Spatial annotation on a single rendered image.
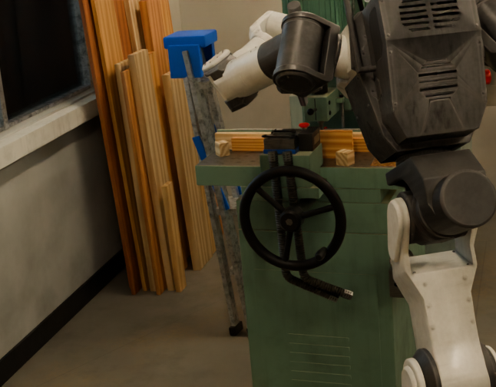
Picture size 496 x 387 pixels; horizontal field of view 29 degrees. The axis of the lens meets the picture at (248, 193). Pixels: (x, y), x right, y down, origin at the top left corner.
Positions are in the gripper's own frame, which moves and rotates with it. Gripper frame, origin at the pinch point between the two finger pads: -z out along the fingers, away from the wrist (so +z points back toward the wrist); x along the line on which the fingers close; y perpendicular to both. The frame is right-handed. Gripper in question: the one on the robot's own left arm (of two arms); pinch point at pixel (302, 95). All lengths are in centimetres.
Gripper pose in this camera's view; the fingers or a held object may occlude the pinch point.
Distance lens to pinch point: 259.6
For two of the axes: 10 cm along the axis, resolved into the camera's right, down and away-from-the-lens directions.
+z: -2.3, -6.7, -7.0
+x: 9.4, 0.2, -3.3
